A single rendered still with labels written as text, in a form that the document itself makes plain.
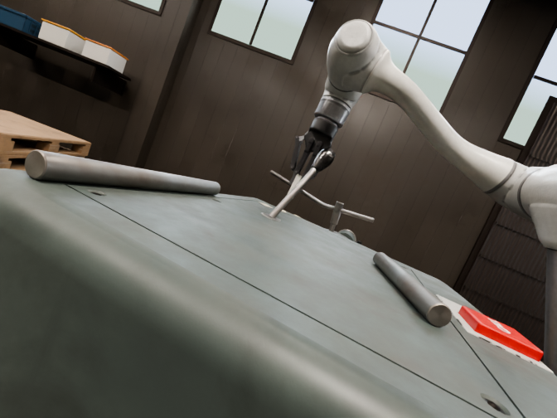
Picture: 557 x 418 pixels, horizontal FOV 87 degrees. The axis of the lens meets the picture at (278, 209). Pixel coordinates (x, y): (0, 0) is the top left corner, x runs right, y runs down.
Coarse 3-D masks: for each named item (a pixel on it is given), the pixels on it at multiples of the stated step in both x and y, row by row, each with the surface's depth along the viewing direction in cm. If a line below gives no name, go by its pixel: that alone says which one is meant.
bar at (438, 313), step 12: (384, 264) 41; (396, 264) 39; (396, 276) 35; (408, 276) 34; (408, 288) 31; (420, 288) 30; (420, 300) 28; (432, 300) 27; (420, 312) 28; (432, 312) 26; (444, 312) 26; (432, 324) 26; (444, 324) 26
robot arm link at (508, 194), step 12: (516, 168) 72; (528, 168) 72; (540, 168) 68; (516, 180) 71; (492, 192) 75; (504, 192) 73; (516, 192) 70; (504, 204) 76; (516, 204) 70; (528, 216) 70
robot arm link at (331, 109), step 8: (328, 96) 80; (320, 104) 81; (328, 104) 79; (336, 104) 79; (344, 104) 79; (320, 112) 80; (328, 112) 79; (336, 112) 79; (344, 112) 80; (328, 120) 80; (336, 120) 80; (344, 120) 82
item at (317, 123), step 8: (320, 120) 80; (312, 128) 82; (320, 128) 80; (328, 128) 80; (336, 128) 81; (304, 136) 84; (312, 136) 83; (320, 136) 83; (328, 136) 81; (312, 144) 83; (328, 144) 82; (312, 152) 85
